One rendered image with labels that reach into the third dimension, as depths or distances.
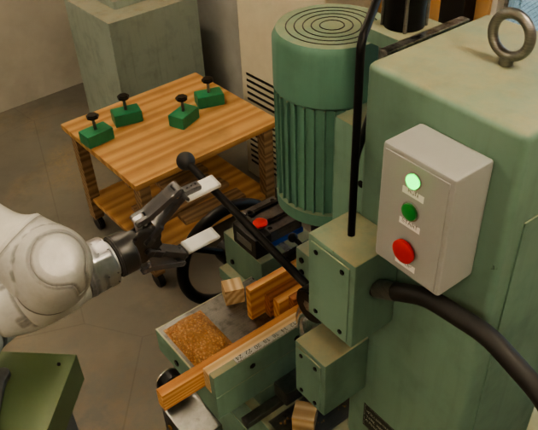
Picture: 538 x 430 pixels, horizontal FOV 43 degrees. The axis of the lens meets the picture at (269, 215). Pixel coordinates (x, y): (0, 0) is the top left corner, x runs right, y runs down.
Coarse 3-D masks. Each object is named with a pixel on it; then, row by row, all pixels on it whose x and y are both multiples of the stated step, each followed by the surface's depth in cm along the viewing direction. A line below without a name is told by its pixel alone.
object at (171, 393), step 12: (288, 312) 127; (264, 324) 124; (252, 336) 122; (228, 348) 120; (204, 360) 118; (192, 372) 116; (168, 384) 115; (180, 384) 114; (192, 384) 116; (204, 384) 118; (168, 396) 114; (180, 396) 116; (168, 408) 115
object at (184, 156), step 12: (180, 156) 122; (192, 156) 123; (180, 168) 123; (192, 168) 122; (216, 192) 118; (228, 204) 116; (240, 216) 114; (252, 228) 112; (264, 240) 111; (276, 252) 109; (288, 264) 107; (300, 276) 106; (300, 288) 103; (300, 300) 104
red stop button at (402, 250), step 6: (396, 240) 76; (402, 240) 75; (396, 246) 76; (402, 246) 75; (408, 246) 75; (396, 252) 76; (402, 252) 75; (408, 252) 75; (402, 258) 76; (408, 258) 75
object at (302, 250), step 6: (300, 246) 126; (306, 246) 126; (300, 252) 125; (306, 252) 124; (300, 258) 125; (306, 258) 124; (300, 264) 127; (306, 264) 125; (300, 270) 127; (306, 270) 126; (306, 276) 127
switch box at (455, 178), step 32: (416, 128) 74; (384, 160) 73; (416, 160) 69; (448, 160) 69; (480, 160) 68; (384, 192) 75; (416, 192) 71; (448, 192) 67; (480, 192) 70; (384, 224) 78; (416, 224) 73; (448, 224) 69; (480, 224) 73; (384, 256) 80; (416, 256) 75; (448, 256) 72; (448, 288) 76
